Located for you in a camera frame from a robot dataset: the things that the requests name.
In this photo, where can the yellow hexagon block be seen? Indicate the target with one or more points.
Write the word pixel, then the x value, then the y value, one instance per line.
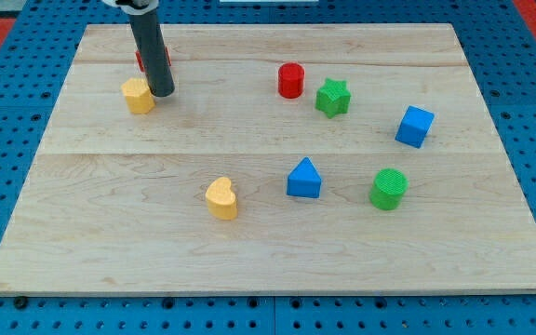
pixel 138 96

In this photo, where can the light wooden board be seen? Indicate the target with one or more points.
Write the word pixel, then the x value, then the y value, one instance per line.
pixel 114 203

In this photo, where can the blue triangle block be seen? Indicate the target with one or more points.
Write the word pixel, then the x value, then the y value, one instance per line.
pixel 304 180

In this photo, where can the yellow heart block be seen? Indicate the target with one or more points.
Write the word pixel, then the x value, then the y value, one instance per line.
pixel 221 199

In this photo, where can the green star block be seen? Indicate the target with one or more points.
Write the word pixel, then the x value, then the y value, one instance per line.
pixel 333 98

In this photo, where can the red cylinder block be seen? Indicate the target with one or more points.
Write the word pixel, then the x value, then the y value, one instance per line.
pixel 291 80

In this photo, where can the green cylinder block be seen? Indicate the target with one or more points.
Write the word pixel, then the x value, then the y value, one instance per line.
pixel 388 189

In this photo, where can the blue cube block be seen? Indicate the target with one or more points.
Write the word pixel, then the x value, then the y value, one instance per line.
pixel 414 126

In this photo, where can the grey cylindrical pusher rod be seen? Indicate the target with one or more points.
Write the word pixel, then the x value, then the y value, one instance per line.
pixel 150 43

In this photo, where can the red block behind rod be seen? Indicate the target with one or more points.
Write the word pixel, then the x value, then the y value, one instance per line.
pixel 140 61

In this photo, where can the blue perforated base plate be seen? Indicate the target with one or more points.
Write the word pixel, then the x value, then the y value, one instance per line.
pixel 36 57

